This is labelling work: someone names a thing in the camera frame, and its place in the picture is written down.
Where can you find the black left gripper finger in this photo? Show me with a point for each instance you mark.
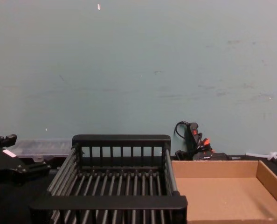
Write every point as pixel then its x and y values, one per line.
pixel 6 140
pixel 34 168

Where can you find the shallow brown cardboard tray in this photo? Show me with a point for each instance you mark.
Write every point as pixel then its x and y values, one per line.
pixel 222 191

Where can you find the black rack with steel bars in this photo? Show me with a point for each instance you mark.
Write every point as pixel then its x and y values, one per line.
pixel 105 203

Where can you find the plain pale wall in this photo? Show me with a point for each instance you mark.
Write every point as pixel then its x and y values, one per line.
pixel 138 70

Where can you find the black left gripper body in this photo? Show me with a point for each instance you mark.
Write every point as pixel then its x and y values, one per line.
pixel 5 163

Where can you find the clear plastic case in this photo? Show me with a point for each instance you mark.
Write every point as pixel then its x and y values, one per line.
pixel 40 148

